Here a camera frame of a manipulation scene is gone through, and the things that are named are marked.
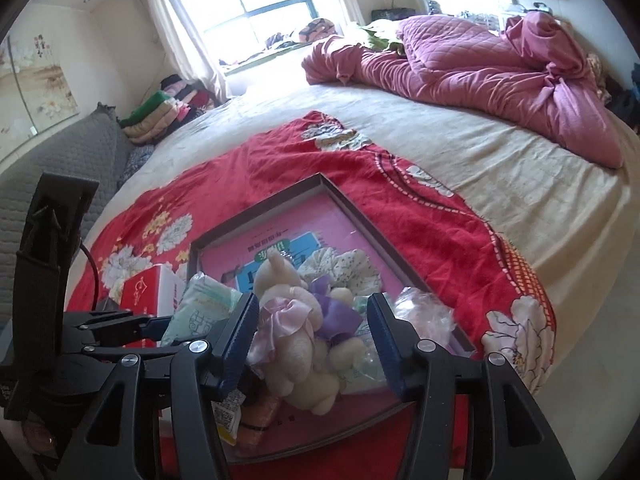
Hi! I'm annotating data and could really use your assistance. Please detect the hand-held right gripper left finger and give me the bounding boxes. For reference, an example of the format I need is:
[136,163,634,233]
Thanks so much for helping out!
[57,291,261,480]

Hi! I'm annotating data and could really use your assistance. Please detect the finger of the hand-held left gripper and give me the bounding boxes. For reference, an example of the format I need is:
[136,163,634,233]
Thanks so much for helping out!
[62,309,136,328]
[70,316,173,356]

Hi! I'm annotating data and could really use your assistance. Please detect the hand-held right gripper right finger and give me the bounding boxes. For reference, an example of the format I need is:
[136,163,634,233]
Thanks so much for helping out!
[366,292,571,480]

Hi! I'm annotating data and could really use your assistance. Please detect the clear plastic bag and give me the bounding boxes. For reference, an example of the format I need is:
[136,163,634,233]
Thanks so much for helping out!
[392,286,458,346]

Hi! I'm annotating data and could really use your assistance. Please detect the red tissue pack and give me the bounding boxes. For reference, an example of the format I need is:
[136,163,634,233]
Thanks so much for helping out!
[119,264,188,348]

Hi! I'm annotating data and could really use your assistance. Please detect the green tissue pack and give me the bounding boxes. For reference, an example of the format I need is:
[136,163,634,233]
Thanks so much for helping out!
[160,271,243,346]

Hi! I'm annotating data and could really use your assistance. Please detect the cream plush bear pink dress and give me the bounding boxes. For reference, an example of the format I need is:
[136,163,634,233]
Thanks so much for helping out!
[247,249,346,416]

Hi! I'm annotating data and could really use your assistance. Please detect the white snack packet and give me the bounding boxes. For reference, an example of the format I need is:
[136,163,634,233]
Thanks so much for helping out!
[210,390,248,448]

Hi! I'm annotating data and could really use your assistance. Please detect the pink striped packet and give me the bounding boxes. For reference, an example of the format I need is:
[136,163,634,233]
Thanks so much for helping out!
[235,392,283,448]

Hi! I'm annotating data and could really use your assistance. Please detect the white patterned cloth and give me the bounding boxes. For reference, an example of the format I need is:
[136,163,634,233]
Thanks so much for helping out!
[297,247,383,301]

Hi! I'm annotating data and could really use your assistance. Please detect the pink box with grey rim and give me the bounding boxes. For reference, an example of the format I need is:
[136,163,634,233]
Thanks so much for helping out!
[189,172,476,461]

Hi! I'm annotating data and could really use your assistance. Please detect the person's left hand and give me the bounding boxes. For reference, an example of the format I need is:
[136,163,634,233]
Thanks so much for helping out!
[0,417,63,463]

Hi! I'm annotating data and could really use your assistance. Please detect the grey quilted headboard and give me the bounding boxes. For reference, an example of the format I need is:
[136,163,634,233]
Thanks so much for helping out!
[0,105,136,286]

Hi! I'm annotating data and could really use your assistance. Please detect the red floral blanket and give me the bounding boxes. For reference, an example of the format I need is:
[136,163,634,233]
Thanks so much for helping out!
[65,110,558,480]

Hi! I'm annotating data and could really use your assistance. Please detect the dark floral pillow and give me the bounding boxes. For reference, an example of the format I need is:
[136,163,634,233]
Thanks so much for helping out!
[117,144,156,186]

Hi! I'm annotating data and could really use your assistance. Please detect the pile of folded clothes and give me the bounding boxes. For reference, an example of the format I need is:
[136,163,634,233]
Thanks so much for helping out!
[117,74,221,145]

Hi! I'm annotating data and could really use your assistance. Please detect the pink quilt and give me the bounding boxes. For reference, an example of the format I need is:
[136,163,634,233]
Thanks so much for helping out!
[300,10,626,170]

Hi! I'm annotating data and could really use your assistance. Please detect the crumpled colourful clothes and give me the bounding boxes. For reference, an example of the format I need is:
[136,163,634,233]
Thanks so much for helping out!
[260,32,301,51]

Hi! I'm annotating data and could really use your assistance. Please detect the green cloth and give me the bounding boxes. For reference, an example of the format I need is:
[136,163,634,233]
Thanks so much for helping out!
[357,19,408,53]

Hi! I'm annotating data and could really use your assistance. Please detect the patterned cushion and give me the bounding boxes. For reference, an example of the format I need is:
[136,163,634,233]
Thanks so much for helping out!
[297,17,338,43]

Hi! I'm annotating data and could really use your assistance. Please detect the black bag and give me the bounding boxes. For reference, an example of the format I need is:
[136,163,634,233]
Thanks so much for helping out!
[370,6,418,23]

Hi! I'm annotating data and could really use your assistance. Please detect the white cabinet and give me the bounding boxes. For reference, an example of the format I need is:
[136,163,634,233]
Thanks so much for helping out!
[430,0,556,28]

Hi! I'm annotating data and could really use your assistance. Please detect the dark clothes heap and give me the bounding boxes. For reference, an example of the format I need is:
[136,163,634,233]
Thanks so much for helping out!
[600,55,640,131]

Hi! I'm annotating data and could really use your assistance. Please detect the black cable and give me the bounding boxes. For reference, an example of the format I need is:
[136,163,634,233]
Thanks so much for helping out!
[75,240,103,313]

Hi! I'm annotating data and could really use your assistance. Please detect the floral wall painting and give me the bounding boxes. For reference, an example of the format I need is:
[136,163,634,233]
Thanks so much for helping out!
[0,30,81,161]

